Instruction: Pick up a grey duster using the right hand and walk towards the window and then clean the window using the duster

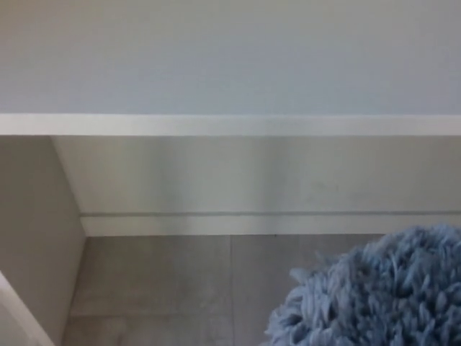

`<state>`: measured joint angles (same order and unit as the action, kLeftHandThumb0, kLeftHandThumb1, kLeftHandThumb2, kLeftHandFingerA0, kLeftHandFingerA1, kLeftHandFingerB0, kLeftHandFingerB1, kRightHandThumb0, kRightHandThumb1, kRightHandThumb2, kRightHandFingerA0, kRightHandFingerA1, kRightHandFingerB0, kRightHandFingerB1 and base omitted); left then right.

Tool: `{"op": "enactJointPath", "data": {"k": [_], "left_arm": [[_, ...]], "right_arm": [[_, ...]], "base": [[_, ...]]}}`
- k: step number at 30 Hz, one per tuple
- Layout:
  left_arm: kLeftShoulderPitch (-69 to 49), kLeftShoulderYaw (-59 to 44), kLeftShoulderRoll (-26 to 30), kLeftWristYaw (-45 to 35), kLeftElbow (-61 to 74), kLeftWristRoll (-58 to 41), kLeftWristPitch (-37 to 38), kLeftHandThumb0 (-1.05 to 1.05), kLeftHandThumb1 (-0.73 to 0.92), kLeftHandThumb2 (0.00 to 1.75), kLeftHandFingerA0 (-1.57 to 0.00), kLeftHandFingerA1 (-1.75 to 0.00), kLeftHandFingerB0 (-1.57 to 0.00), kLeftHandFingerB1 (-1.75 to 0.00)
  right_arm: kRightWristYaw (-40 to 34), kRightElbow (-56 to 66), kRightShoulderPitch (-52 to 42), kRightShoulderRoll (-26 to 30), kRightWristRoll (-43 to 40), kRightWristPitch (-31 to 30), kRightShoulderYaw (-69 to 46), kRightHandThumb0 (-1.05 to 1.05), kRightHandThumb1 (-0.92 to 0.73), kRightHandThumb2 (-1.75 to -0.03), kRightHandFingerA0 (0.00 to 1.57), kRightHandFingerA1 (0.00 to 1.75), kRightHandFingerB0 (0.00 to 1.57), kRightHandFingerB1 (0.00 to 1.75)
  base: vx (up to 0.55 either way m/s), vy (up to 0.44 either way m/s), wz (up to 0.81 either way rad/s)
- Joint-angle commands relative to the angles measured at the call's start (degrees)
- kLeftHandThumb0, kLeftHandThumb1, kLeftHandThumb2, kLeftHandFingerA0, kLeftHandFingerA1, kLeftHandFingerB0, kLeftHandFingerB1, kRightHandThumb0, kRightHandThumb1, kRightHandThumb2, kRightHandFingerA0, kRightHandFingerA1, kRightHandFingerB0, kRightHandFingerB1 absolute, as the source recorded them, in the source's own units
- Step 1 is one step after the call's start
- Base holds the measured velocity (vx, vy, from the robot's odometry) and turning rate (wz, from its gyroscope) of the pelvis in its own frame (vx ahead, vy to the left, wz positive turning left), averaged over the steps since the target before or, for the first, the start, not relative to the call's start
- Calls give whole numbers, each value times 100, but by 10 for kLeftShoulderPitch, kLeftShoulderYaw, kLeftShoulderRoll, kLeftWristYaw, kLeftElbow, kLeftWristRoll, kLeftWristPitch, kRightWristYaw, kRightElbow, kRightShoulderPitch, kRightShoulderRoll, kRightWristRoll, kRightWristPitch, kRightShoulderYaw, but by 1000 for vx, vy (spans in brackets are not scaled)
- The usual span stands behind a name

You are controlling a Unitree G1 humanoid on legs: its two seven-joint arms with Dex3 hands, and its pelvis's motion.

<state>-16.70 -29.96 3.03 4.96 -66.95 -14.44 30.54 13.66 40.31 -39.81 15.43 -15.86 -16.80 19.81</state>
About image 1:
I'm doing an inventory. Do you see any grey fluffy microfibre duster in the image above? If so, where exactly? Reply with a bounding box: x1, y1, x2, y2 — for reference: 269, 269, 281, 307
264, 223, 461, 346

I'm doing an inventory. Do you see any white built-in shelf unit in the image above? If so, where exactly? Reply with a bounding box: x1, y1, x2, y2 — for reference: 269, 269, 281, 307
0, 0, 461, 346

